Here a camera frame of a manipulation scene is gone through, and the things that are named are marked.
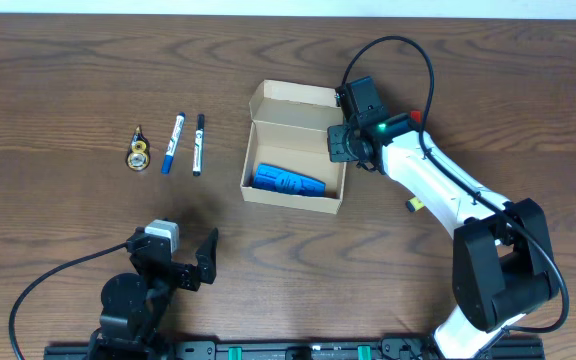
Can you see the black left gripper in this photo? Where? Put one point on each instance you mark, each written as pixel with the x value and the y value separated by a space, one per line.
pixel 204 271

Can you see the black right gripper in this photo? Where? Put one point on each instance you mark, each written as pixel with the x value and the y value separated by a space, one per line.
pixel 335 149

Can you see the red marker pen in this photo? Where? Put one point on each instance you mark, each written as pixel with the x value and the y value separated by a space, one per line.
pixel 416 116

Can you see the yellow highlighter pen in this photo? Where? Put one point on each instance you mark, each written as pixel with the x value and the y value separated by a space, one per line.
pixel 414 205

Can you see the blue utility knife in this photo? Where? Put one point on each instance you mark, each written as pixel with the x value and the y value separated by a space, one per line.
pixel 275 179

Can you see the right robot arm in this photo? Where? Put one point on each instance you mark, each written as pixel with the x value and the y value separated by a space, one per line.
pixel 503 264

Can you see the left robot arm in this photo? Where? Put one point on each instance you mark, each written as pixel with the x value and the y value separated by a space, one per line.
pixel 135 303

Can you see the open cardboard box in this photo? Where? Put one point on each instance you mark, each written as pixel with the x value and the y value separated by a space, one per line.
pixel 289 131

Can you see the black whiteboard marker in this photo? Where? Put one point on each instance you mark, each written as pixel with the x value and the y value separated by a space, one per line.
pixel 198 146

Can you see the blue whiteboard marker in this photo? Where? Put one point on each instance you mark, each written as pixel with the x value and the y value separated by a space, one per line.
pixel 173 143

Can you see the black mounting rail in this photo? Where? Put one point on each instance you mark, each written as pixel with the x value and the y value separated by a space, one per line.
pixel 393 348

